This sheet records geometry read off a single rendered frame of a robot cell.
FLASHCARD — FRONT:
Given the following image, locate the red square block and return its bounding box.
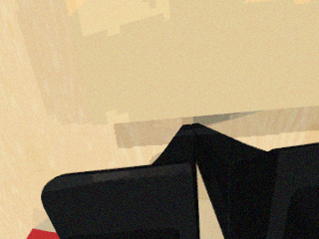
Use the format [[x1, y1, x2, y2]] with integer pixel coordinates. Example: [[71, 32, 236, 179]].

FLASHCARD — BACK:
[[27, 228, 60, 239]]

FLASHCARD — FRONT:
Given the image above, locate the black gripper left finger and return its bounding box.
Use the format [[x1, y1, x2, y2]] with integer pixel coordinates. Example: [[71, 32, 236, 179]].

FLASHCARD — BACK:
[[41, 124, 200, 239]]

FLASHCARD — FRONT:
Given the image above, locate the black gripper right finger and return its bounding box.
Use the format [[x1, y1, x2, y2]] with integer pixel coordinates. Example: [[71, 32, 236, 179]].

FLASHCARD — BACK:
[[191, 123, 319, 239]]

